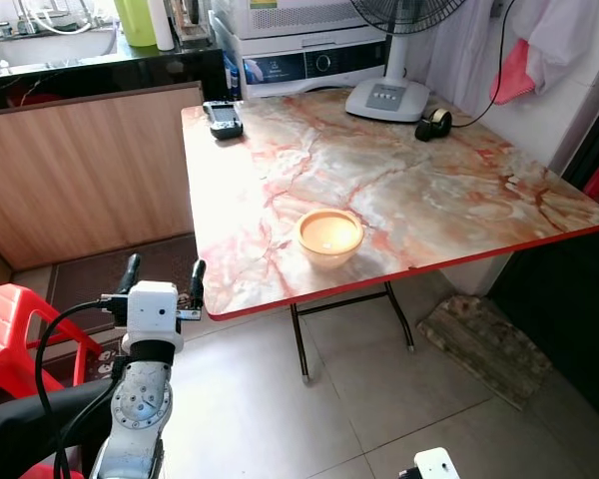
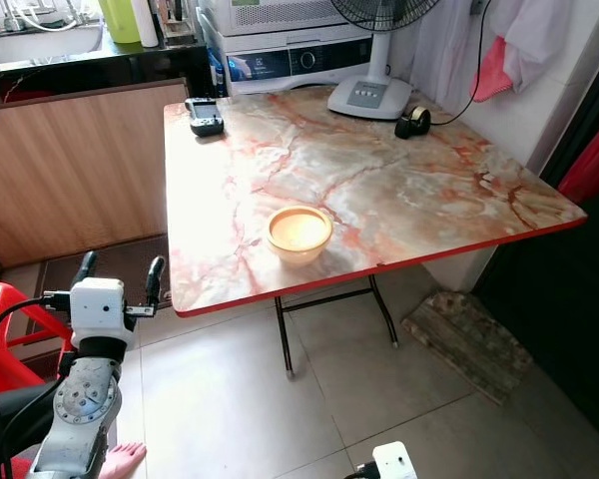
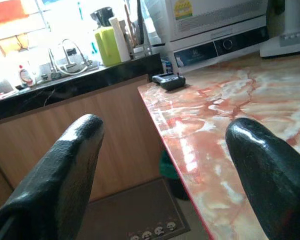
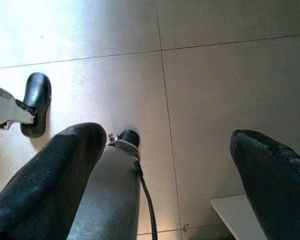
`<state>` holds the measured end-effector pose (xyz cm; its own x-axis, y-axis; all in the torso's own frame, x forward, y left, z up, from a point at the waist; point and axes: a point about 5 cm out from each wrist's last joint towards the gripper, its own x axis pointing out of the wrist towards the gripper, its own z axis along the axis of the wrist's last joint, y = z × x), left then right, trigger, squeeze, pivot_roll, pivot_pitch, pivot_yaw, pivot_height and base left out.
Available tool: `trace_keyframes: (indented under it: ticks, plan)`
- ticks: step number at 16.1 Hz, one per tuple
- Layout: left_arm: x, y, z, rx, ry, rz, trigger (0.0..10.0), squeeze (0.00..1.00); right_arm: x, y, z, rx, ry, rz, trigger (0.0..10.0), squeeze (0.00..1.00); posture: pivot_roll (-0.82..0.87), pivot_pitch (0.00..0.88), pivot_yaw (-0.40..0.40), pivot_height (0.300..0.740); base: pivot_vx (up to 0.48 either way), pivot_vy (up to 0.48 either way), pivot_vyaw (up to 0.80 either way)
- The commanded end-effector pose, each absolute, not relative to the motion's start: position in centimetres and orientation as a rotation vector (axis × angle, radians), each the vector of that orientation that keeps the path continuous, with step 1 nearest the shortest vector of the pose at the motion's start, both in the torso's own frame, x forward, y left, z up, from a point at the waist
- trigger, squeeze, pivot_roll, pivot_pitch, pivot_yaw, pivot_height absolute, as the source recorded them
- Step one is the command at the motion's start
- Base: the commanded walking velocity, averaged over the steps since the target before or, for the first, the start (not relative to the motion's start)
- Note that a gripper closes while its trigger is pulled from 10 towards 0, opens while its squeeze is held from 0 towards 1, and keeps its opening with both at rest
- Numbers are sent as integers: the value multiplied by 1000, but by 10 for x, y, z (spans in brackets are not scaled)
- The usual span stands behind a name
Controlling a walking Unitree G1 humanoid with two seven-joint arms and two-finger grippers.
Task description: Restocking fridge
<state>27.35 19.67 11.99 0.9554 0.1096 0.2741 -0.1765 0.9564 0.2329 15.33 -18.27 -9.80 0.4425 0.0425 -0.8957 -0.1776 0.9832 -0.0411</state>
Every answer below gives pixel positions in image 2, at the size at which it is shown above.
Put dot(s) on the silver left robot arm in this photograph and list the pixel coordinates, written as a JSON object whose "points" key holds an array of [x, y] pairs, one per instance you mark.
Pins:
{"points": [[85, 409]]}

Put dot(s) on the dark rubber floor mat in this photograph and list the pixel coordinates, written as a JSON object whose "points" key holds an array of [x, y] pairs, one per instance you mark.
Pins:
{"points": [[110, 261]]}

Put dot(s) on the wooden cabinet panel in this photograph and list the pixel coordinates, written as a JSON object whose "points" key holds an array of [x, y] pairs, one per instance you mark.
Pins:
{"points": [[70, 180]]}

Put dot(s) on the red plastic chair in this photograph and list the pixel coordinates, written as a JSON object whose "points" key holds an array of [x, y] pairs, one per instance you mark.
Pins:
{"points": [[5, 329]]}

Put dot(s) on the orange plastic bowl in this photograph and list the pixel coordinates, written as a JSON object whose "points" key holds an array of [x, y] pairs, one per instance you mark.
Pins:
{"points": [[299, 235]]}

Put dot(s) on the person's bare foot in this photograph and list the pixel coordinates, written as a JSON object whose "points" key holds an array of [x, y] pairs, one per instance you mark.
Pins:
{"points": [[123, 462]]}

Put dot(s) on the grey handheld controller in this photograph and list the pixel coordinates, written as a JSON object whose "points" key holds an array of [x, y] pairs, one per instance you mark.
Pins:
{"points": [[205, 117]]}

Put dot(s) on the person's black trouser leg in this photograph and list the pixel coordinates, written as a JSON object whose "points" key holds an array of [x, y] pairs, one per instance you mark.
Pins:
{"points": [[10, 429]]}

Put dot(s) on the black kitchen counter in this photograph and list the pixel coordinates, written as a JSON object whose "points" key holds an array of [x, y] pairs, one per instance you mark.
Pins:
{"points": [[90, 78]]}

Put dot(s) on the steel kitchen sink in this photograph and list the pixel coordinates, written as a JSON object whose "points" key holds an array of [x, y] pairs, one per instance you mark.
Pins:
{"points": [[40, 45]]}

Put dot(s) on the green plastic bottle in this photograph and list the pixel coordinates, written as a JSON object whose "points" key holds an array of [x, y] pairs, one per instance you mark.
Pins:
{"points": [[119, 20]]}

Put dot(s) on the marble-pattern table red edge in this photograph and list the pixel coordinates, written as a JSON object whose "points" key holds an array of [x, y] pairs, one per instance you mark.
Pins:
{"points": [[389, 185]]}

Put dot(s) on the white plastic bottle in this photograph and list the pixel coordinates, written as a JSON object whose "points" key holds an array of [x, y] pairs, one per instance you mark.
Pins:
{"points": [[144, 24]]}

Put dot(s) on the white washing machine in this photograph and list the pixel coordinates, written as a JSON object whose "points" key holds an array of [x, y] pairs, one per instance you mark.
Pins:
{"points": [[285, 58]]}

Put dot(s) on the black tape dispenser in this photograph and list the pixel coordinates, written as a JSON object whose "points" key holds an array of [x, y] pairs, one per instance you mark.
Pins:
{"points": [[414, 122]]}

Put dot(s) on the brown patterned doormat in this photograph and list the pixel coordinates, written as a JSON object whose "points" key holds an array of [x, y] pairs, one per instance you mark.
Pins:
{"points": [[467, 344]]}

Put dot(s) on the pink hanging cloth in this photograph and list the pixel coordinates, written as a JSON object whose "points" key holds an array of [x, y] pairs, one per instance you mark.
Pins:
{"points": [[491, 78]]}

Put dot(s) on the red fabric bag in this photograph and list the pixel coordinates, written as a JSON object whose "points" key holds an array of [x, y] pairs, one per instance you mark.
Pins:
{"points": [[594, 160]]}

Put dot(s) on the white hanging cloth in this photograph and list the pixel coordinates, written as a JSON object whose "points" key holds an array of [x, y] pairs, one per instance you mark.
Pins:
{"points": [[544, 35]]}

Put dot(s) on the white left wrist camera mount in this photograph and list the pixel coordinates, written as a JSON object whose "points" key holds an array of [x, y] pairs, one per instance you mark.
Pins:
{"points": [[100, 311]]}

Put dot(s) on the white pedestal fan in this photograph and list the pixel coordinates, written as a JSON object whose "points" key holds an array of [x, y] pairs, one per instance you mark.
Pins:
{"points": [[369, 96]]}

